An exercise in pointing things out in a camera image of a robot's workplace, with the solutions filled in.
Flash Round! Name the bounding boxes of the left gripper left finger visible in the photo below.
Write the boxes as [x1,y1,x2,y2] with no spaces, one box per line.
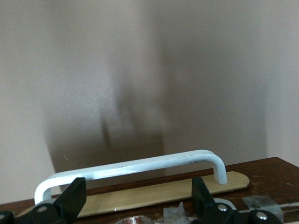
[0,177,87,224]

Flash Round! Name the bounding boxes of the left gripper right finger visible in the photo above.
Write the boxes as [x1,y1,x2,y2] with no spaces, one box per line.
[190,177,283,224]

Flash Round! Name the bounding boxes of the wooden drawer with white handle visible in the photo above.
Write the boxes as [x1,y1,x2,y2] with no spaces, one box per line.
[0,149,299,224]

